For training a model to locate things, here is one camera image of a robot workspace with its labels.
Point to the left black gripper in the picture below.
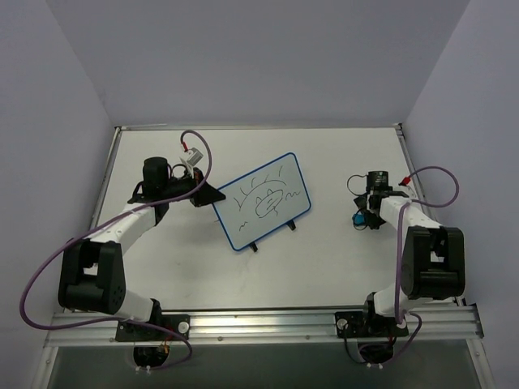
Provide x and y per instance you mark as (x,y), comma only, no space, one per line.
(197,190)

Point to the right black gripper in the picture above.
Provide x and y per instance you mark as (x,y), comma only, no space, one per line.
(366,215)

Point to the blue bone-shaped eraser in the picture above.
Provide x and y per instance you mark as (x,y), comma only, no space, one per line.
(359,221)

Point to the blue framed whiteboard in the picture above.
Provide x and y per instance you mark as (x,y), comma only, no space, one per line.
(262,201)

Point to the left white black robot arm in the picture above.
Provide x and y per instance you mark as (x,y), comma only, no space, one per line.
(93,276)

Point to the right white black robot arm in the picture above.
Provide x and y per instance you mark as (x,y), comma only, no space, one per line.
(430,259)

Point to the black whiteboard foot right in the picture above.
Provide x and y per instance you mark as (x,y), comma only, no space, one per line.
(291,225)

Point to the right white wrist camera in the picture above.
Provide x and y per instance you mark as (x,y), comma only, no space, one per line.
(407,187)

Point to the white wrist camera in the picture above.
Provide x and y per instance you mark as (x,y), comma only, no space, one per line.
(191,157)
(407,187)

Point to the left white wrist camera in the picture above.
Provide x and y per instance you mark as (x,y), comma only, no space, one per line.
(191,157)

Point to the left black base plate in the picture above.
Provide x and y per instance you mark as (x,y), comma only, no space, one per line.
(130,332)

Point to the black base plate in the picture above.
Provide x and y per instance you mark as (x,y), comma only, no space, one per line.
(355,324)
(130,332)

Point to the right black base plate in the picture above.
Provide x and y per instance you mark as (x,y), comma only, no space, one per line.
(355,324)

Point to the aluminium front rail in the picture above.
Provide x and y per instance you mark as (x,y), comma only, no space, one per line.
(437,321)

